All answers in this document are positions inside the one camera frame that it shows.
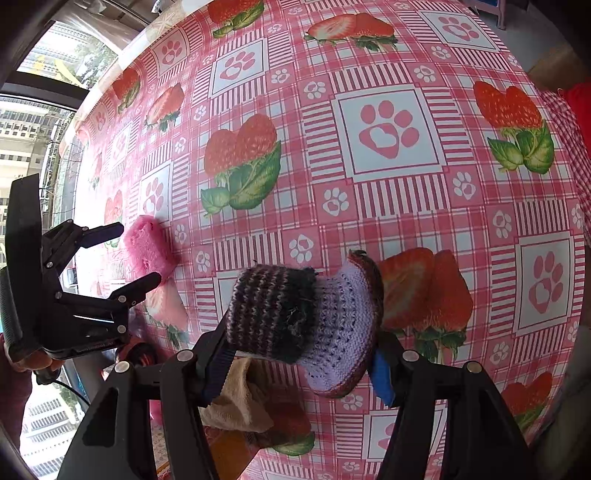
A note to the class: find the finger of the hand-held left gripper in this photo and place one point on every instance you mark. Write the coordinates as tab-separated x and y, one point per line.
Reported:
92	235
134	288

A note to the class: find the pink red knitted sock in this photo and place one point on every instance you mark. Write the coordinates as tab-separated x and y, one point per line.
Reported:
138	355

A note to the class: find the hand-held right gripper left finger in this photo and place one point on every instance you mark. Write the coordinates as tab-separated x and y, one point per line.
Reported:
214	369

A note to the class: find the beige sock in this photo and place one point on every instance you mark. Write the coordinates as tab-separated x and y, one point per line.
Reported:
240	401

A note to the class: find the person's left forearm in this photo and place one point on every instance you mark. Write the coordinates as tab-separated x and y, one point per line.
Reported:
14	406

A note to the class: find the purple striped knitted sock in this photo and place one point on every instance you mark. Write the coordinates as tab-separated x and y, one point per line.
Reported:
323	323

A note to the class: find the pink sponge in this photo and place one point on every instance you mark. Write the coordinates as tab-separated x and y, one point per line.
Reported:
147	249

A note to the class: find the red gingham cloth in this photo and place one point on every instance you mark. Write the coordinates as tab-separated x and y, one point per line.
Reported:
570	152

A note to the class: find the person's left hand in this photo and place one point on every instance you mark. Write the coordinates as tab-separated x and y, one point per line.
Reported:
30	361

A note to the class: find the strawberry print tablecloth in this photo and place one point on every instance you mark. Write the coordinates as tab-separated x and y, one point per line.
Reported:
388	194

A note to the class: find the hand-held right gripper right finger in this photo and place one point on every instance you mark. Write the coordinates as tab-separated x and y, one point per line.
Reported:
383	378

